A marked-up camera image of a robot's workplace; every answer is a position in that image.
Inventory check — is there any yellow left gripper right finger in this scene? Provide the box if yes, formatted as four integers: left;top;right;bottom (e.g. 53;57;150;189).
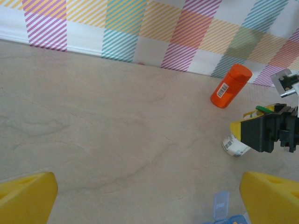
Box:
239;171;299;224

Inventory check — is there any white bottle with green cap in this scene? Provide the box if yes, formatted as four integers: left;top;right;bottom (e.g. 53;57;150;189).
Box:
221;105;272;158

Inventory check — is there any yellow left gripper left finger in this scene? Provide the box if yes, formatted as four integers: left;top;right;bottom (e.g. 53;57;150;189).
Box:
0;171;58;224

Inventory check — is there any blue weekly pill organizer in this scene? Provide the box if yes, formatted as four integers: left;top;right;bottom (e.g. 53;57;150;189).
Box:
202;190;249;224

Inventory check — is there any orange pill bottle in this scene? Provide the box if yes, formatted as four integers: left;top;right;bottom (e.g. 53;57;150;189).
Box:
210;63;253;109

